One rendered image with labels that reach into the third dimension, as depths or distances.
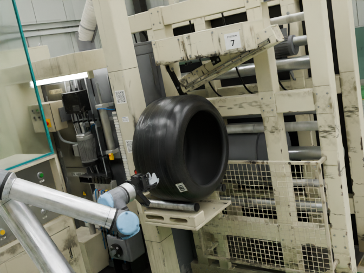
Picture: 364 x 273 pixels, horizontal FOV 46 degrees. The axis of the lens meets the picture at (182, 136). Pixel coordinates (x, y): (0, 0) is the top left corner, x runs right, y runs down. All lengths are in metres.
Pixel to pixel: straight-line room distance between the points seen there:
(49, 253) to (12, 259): 0.56
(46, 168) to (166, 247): 0.85
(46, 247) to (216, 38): 1.32
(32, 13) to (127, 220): 11.21
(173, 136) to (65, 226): 0.89
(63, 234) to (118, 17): 1.26
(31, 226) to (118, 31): 1.13
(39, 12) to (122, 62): 10.50
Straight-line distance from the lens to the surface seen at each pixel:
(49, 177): 2.56
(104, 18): 2.45
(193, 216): 2.25
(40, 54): 5.74
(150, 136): 2.14
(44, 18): 12.87
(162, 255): 2.67
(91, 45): 3.02
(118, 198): 1.90
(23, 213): 1.91
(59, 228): 2.57
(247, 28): 2.29
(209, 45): 2.35
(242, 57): 2.41
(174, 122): 2.11
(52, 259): 1.89
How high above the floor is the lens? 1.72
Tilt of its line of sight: 12 degrees down
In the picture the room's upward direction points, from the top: 11 degrees counter-clockwise
